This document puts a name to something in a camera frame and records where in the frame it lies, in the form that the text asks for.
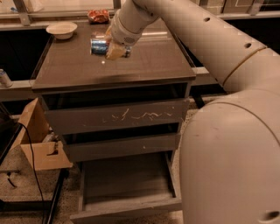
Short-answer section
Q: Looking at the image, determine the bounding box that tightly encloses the black metal cart frame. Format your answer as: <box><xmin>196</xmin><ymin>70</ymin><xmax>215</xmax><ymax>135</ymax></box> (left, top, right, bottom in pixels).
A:
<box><xmin>0</xmin><ymin>112</ymin><xmax>69</xmax><ymax>224</ymax></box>

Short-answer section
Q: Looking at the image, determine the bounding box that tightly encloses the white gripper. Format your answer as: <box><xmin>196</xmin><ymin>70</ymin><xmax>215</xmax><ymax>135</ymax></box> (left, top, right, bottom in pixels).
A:
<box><xmin>104</xmin><ymin>10</ymin><xmax>143</xmax><ymax>60</ymax></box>

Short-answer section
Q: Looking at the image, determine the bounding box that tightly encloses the red crumpled snack bag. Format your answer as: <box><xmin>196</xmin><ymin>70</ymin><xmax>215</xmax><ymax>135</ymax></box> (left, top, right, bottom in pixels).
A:
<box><xmin>87</xmin><ymin>10</ymin><xmax>109</xmax><ymax>24</ymax></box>

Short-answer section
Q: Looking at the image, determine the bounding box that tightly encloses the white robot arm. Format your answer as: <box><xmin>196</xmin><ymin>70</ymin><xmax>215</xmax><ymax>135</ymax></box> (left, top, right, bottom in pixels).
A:
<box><xmin>110</xmin><ymin>0</ymin><xmax>280</xmax><ymax>224</ymax></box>

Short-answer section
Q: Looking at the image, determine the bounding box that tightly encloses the grey bottom drawer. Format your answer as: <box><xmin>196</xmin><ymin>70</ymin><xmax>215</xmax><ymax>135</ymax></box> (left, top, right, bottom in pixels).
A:
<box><xmin>70</xmin><ymin>152</ymin><xmax>182</xmax><ymax>224</ymax></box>

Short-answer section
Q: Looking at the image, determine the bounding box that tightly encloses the grey drawer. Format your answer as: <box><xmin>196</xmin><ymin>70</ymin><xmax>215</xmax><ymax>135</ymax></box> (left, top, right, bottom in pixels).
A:
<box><xmin>70</xmin><ymin>152</ymin><xmax>182</xmax><ymax>224</ymax></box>
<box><xmin>45</xmin><ymin>99</ymin><xmax>189</xmax><ymax>135</ymax></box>
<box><xmin>64</xmin><ymin>134</ymin><xmax>180</xmax><ymax>162</ymax></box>

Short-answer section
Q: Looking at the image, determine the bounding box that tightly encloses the black cable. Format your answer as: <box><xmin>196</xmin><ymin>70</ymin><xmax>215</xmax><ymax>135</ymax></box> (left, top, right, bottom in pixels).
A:
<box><xmin>16</xmin><ymin>122</ymin><xmax>46</xmax><ymax>224</ymax></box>

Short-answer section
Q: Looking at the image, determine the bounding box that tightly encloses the white bowl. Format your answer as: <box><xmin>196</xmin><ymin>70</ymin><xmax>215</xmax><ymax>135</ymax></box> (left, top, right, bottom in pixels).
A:
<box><xmin>46</xmin><ymin>22</ymin><xmax>78</xmax><ymax>40</ymax></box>

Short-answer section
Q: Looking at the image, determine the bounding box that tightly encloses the cardboard box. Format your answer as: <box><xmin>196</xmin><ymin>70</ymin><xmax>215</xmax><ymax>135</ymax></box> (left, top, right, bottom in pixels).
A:
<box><xmin>12</xmin><ymin>98</ymin><xmax>73</xmax><ymax>171</ymax></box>

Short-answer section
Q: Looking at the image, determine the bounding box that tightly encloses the white can on ledge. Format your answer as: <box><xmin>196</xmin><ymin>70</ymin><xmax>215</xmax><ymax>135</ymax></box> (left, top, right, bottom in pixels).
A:
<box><xmin>0</xmin><ymin>69</ymin><xmax>12</xmax><ymax>88</ymax></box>

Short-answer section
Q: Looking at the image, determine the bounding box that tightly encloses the grey drawer cabinet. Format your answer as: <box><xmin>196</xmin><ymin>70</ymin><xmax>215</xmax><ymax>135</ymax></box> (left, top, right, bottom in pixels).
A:
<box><xmin>31</xmin><ymin>17</ymin><xmax>197</xmax><ymax>165</ymax></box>

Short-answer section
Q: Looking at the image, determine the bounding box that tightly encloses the grey top drawer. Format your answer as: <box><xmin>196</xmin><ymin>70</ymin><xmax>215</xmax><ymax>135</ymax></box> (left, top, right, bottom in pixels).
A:
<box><xmin>45</xmin><ymin>99</ymin><xmax>189</xmax><ymax>135</ymax></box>

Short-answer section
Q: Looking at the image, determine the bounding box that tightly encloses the grey middle drawer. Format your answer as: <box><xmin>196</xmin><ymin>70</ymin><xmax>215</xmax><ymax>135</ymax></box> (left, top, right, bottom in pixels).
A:
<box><xmin>64</xmin><ymin>134</ymin><xmax>180</xmax><ymax>162</ymax></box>

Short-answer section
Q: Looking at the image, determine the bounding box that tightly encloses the blue redbull can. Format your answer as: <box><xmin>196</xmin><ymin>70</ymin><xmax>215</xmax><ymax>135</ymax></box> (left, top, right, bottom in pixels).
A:
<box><xmin>90</xmin><ymin>38</ymin><xmax>132</xmax><ymax>58</ymax></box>

